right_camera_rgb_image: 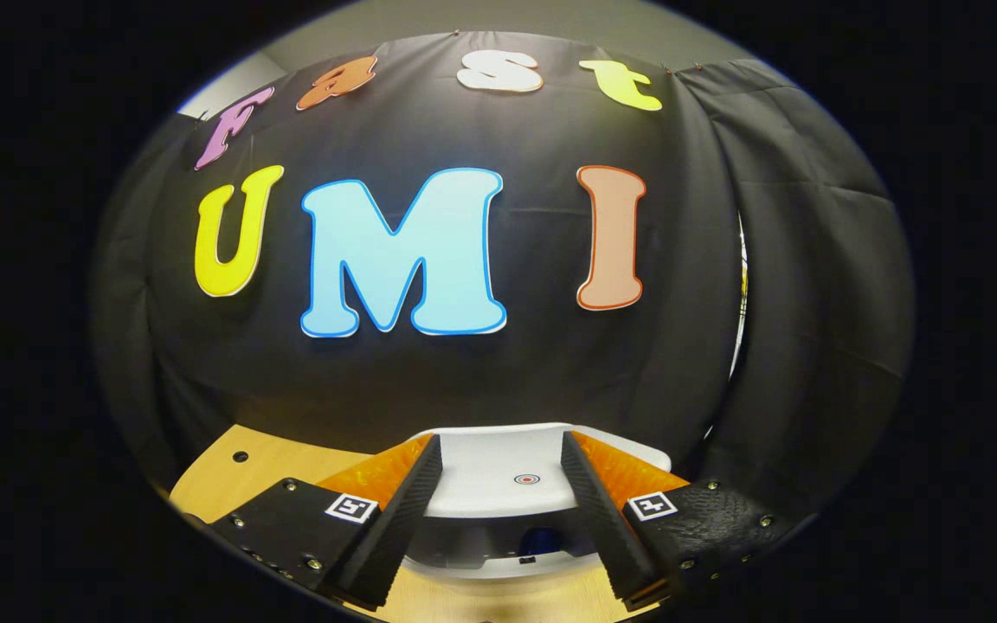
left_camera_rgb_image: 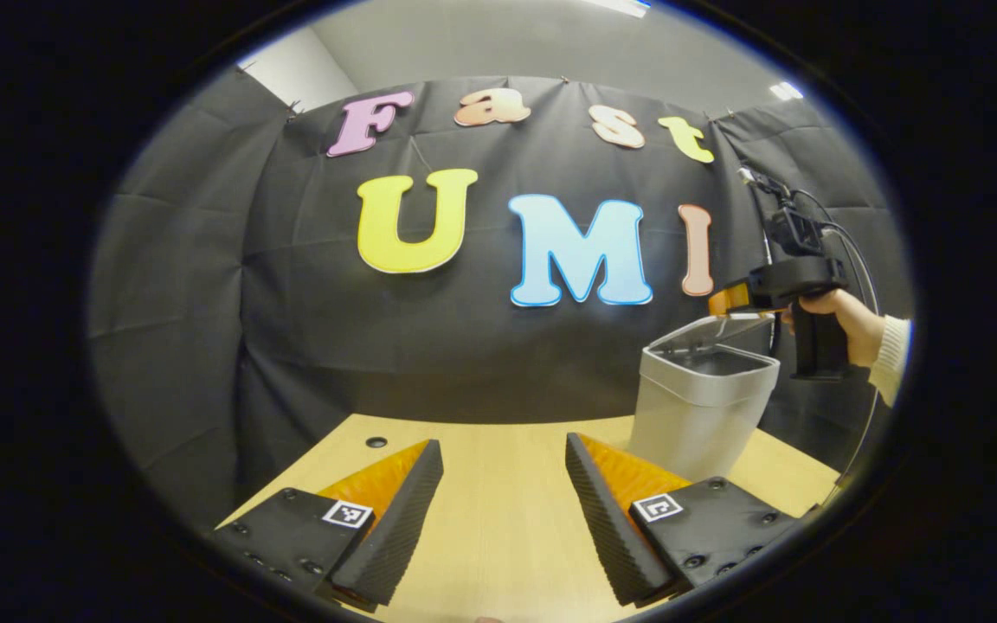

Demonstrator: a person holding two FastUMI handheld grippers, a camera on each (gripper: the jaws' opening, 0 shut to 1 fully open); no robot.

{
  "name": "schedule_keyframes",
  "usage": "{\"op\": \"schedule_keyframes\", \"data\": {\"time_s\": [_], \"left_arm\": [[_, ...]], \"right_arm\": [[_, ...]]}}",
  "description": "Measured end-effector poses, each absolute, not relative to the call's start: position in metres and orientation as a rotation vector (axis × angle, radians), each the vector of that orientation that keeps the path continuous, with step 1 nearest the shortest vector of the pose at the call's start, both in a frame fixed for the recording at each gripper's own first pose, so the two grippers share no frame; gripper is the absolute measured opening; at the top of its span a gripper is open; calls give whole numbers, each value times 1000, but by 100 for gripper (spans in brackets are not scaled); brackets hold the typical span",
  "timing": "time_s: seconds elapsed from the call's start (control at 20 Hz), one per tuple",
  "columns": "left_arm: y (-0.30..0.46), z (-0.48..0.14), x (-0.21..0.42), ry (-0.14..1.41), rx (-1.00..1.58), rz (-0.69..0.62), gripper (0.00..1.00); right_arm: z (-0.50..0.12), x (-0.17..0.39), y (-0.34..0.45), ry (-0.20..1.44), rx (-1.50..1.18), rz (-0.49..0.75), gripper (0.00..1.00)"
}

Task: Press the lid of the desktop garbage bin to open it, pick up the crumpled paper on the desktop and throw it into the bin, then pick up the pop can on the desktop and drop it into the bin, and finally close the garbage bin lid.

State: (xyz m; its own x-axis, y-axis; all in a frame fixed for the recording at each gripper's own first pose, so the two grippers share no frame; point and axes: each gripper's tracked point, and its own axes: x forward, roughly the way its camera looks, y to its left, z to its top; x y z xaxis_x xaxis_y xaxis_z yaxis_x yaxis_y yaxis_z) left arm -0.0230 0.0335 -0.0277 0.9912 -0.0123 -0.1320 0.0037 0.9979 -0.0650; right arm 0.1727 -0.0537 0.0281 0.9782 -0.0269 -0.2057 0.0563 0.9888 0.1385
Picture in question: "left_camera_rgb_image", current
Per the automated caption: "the wooden desktop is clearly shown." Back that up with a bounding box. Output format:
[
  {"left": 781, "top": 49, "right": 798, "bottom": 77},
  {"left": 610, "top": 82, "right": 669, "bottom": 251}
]
[{"left": 217, "top": 414, "right": 841, "bottom": 623}]

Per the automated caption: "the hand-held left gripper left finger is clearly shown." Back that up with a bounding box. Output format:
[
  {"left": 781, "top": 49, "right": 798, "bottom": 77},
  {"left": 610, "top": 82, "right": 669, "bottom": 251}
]
[{"left": 213, "top": 439, "right": 446, "bottom": 607}]

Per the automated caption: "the white desktop garbage bin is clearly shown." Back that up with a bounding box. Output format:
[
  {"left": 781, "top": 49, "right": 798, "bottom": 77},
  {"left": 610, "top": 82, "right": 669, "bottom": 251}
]
[{"left": 628, "top": 313, "right": 782, "bottom": 483}]

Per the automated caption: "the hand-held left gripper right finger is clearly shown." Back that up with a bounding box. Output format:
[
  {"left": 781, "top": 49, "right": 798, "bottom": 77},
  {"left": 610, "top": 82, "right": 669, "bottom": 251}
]
[{"left": 565, "top": 432, "right": 807, "bottom": 607}]

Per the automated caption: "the black backdrop cloth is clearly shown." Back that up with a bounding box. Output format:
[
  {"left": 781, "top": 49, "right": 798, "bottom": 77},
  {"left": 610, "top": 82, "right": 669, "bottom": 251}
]
[{"left": 87, "top": 76, "right": 910, "bottom": 520}]

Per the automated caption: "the long ceiling light panel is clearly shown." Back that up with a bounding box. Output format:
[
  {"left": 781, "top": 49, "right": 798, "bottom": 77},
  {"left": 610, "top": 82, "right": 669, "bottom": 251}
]
[{"left": 585, "top": 0, "right": 651, "bottom": 19}]

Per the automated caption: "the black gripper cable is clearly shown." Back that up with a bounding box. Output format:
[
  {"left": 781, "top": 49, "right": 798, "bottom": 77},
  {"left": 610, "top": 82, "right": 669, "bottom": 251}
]
[{"left": 788, "top": 186, "right": 884, "bottom": 503}]

